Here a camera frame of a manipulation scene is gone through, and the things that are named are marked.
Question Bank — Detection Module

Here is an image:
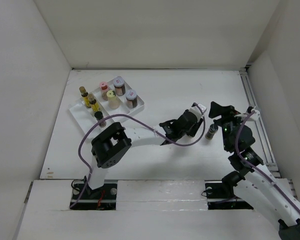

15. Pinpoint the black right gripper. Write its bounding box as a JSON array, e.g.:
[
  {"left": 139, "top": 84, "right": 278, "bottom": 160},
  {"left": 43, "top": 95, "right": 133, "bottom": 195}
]
[{"left": 208, "top": 100, "right": 248, "bottom": 151}]

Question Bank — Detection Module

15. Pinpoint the brown spice jar dark cap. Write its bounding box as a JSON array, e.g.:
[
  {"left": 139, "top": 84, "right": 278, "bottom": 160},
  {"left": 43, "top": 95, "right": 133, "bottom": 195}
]
[{"left": 205, "top": 123, "right": 219, "bottom": 140}]

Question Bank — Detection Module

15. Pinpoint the white lid jar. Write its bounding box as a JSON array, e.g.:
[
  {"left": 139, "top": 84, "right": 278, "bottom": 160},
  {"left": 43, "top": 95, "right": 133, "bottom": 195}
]
[
  {"left": 113, "top": 76, "right": 126, "bottom": 96},
  {"left": 125, "top": 89, "right": 138, "bottom": 109}
]

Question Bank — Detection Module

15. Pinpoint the cream cap sauce bottle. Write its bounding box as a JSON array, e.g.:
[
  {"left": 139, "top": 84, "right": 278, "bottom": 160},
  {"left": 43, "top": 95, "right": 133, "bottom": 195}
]
[{"left": 106, "top": 90, "right": 120, "bottom": 110}]

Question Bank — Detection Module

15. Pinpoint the black cap spice jar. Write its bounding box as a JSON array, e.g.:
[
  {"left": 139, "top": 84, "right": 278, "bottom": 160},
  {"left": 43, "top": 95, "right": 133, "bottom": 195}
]
[{"left": 94, "top": 111, "right": 107, "bottom": 128}]

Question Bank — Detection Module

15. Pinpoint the pink cap spice bottle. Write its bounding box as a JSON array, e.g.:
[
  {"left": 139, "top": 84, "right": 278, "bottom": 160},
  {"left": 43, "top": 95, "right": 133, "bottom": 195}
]
[{"left": 99, "top": 81, "right": 110, "bottom": 101}]

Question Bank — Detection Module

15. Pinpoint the yellow label bottle gold cap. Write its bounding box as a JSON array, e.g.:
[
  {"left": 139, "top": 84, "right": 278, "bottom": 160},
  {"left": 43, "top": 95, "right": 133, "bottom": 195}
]
[{"left": 79, "top": 86, "right": 91, "bottom": 108}]

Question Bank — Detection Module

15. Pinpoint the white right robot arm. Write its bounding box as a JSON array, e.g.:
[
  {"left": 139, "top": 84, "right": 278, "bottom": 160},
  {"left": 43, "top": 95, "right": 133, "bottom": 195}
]
[{"left": 208, "top": 101, "right": 300, "bottom": 240}]

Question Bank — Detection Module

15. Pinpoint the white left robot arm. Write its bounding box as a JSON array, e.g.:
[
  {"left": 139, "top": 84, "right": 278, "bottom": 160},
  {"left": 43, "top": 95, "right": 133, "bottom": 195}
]
[{"left": 84, "top": 106, "right": 206, "bottom": 199}]

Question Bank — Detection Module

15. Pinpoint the white divided organizer tray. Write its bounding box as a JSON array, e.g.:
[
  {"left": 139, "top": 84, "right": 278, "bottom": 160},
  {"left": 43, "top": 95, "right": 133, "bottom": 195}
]
[{"left": 68, "top": 77, "right": 145, "bottom": 134}]

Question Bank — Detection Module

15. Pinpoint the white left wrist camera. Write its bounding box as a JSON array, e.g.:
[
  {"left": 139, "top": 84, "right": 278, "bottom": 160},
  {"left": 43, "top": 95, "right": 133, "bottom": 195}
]
[{"left": 189, "top": 102, "right": 207, "bottom": 121}]

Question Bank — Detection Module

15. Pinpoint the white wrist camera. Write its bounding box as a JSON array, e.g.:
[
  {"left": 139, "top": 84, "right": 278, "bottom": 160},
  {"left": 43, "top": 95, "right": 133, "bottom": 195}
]
[
  {"left": 189, "top": 102, "right": 207, "bottom": 121},
  {"left": 235, "top": 106, "right": 261, "bottom": 122}
]

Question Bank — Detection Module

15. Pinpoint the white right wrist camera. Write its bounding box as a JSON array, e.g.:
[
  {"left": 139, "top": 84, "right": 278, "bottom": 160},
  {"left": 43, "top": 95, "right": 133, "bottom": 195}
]
[{"left": 235, "top": 106, "right": 261, "bottom": 122}]

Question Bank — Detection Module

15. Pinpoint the aluminium rail right side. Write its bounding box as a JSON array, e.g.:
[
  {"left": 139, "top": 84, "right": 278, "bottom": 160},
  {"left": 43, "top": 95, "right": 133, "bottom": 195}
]
[{"left": 239, "top": 63, "right": 297, "bottom": 197}]

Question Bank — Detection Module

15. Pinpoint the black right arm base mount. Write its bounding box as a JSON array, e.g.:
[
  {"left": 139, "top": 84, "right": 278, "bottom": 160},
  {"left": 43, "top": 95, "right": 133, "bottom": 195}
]
[{"left": 201, "top": 171, "right": 254, "bottom": 210}]

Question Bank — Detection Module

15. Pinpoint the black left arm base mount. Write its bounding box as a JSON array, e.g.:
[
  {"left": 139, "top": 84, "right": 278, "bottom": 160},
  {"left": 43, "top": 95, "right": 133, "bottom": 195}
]
[{"left": 69, "top": 179, "right": 118, "bottom": 211}]

